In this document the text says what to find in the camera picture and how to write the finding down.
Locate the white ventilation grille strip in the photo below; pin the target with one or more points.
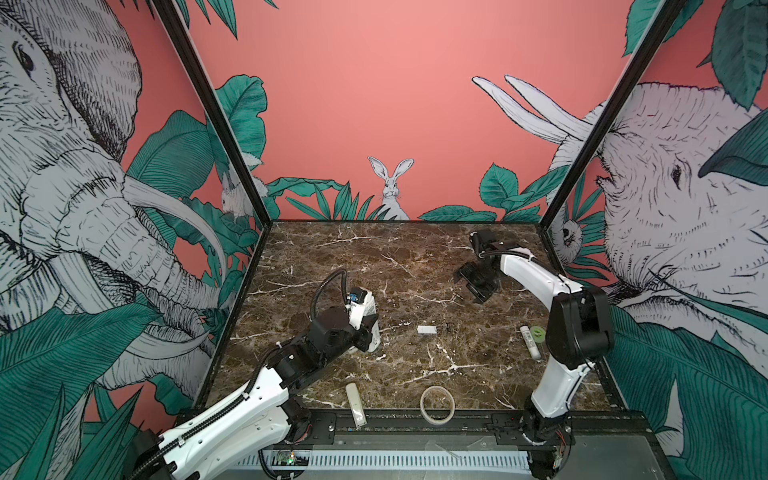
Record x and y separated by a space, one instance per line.
516 462

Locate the white remote battery cover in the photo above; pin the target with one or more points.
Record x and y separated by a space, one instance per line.
356 405

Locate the left black frame post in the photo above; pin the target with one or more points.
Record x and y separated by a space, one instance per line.
171 20

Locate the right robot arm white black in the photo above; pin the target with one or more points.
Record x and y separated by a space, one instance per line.
579 330

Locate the green round cap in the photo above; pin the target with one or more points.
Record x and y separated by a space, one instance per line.
538 334

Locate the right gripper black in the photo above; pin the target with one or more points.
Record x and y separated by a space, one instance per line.
480 294

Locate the white remote control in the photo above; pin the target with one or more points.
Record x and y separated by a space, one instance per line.
372 324

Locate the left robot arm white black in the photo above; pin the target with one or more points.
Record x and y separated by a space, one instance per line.
264 411

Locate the black frame post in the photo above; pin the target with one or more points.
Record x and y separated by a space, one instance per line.
171 20
660 24

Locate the right black frame post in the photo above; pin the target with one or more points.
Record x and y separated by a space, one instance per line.
660 24

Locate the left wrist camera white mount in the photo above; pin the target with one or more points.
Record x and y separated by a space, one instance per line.
362 309

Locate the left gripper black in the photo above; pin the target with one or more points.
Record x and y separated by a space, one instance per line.
364 336

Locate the small circuit board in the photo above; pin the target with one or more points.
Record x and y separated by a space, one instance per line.
290 459

